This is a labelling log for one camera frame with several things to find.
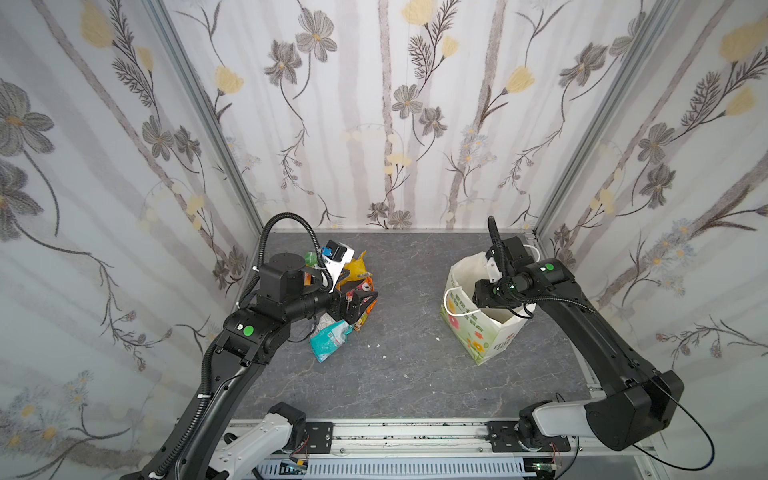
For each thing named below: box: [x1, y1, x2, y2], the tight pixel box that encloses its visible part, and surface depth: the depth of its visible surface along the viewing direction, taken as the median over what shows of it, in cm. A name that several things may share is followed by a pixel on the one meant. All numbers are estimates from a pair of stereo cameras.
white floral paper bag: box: [440, 251, 535, 366], surface depth 76 cm
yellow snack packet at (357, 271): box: [336, 250, 373, 291], surface depth 106 cm
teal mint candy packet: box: [309, 312, 355, 363], surface depth 88 cm
